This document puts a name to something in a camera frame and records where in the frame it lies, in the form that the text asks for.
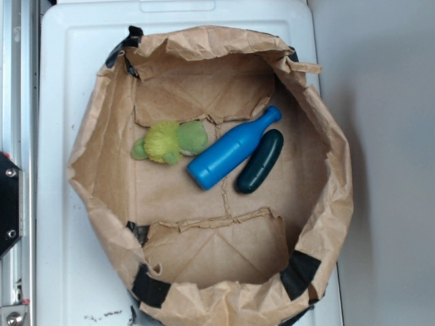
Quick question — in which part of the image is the dark green toy cucumber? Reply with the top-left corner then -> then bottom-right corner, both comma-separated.
235,129 -> 284,194

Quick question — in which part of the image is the black mounting plate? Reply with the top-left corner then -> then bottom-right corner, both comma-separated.
0,152 -> 22,259

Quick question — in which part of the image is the aluminium frame rail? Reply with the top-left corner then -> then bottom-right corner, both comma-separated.
1,1 -> 40,325

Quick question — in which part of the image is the blue plastic bottle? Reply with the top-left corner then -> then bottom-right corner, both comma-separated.
187,106 -> 282,190

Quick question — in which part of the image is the white plastic lid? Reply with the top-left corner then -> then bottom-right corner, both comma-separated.
36,0 -> 346,326

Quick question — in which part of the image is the green plush toy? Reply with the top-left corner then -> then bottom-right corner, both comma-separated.
130,120 -> 209,166

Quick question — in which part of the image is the brown paper bag bin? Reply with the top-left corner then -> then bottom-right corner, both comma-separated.
67,26 -> 353,325

